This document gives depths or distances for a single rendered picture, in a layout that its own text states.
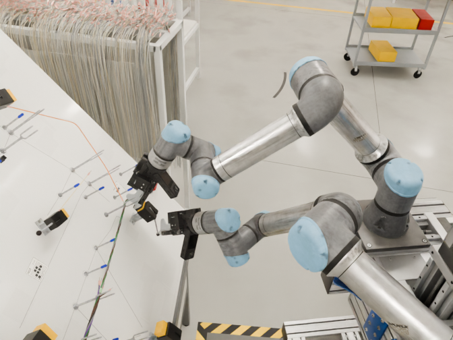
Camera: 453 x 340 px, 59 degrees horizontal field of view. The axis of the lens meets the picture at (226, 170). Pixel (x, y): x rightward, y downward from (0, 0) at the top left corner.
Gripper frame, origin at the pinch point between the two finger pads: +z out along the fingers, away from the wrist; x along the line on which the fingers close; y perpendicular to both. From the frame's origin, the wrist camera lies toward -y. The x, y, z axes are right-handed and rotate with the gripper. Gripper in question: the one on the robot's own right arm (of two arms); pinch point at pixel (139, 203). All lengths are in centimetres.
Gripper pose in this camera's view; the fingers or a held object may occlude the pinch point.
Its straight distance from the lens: 140.9
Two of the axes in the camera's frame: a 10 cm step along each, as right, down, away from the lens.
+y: -8.5, -4.6, -2.5
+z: -5.2, 6.5, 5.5
